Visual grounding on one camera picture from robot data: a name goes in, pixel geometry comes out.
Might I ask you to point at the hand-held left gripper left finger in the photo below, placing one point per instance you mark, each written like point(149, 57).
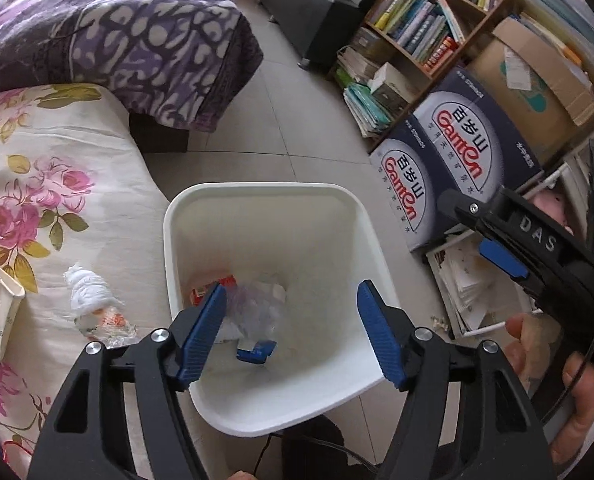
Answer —
point(202, 340)

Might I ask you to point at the dark blue water carton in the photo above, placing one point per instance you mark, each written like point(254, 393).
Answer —
point(417, 185)
point(477, 125)

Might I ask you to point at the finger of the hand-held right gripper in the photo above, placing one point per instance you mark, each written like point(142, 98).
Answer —
point(497, 255)

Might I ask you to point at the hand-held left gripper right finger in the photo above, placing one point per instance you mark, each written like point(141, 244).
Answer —
point(377, 330)

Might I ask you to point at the floral bed sheet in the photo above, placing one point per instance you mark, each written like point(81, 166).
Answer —
point(52, 160)

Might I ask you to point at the black bench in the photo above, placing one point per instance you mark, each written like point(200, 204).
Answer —
point(302, 15)

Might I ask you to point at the small blue box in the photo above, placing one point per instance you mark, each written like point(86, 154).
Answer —
point(254, 352)

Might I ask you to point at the cream cardboard box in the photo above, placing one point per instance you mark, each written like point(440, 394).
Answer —
point(394, 85)

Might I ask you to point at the clear plastic wrapper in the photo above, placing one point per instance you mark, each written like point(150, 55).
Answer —
point(109, 329)

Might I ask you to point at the stack of white papers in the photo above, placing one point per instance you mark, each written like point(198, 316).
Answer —
point(467, 285)

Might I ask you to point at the person's right hand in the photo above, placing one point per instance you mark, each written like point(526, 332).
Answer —
point(579, 400)

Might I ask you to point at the stack of papers and folders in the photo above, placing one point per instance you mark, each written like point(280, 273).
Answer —
point(567, 25)

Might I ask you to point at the white metal rack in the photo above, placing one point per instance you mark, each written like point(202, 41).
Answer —
point(544, 180)

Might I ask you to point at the white plastic trash bin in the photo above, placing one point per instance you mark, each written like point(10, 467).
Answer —
point(277, 220)

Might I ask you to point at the red snack packet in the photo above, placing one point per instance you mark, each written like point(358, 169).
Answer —
point(202, 291)

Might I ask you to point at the row of blue spined books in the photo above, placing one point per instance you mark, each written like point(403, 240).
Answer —
point(417, 25)

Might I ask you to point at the clear plastic bottle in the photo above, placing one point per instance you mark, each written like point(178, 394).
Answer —
point(257, 310)

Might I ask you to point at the pile of teal booklets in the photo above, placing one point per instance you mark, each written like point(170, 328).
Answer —
point(369, 110)

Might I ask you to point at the white paper stick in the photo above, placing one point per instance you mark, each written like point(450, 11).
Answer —
point(484, 329)

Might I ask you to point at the wooden bookshelf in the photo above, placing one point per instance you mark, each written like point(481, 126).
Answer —
point(477, 10)

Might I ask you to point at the white tissue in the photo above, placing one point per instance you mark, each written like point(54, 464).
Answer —
point(89, 290)

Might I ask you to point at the small grey box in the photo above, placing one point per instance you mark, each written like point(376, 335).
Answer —
point(369, 42)

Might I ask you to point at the purple patterned blanket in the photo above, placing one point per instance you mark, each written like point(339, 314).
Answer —
point(102, 35)

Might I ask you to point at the large brown cardboard box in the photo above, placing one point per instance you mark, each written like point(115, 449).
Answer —
point(527, 110)

